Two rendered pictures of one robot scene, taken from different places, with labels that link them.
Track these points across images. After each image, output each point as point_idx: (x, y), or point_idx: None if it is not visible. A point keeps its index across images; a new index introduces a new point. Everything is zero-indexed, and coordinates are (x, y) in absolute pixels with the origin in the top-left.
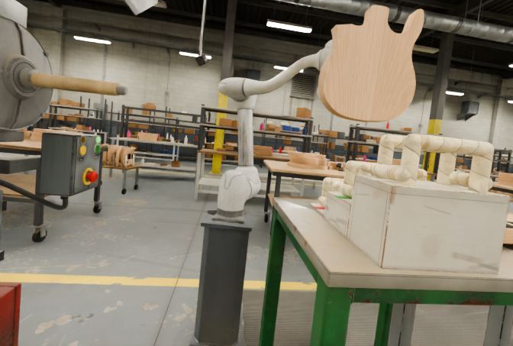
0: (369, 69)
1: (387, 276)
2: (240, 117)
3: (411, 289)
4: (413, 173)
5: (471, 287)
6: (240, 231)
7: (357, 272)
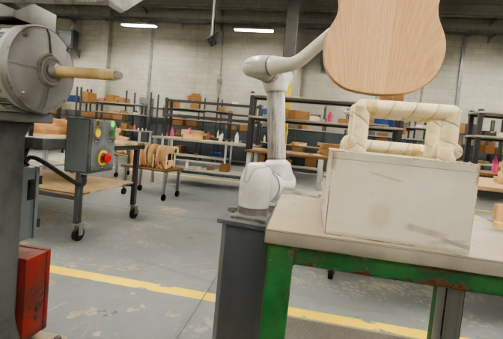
0: (380, 34)
1: (324, 239)
2: (269, 101)
3: (358, 259)
4: (359, 138)
5: (426, 261)
6: (260, 232)
7: (294, 232)
